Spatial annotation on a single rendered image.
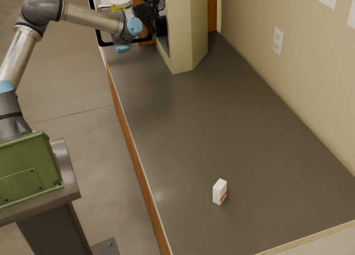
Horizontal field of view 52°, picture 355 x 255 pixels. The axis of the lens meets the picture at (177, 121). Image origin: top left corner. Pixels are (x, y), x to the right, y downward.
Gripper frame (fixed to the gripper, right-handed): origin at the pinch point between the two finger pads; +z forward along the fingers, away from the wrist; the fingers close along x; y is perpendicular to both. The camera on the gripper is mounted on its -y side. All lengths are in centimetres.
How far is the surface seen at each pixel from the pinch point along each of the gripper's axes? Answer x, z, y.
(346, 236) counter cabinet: -118, 19, -37
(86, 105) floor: 110, -64, -118
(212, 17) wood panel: 23.2, 28.9, -20.0
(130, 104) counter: -30, -34, -26
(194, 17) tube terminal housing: -11.3, 6.7, -0.4
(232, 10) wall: 8.6, 35.6, -11.9
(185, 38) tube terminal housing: -13.9, 0.6, -9.0
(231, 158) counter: -79, -5, -27
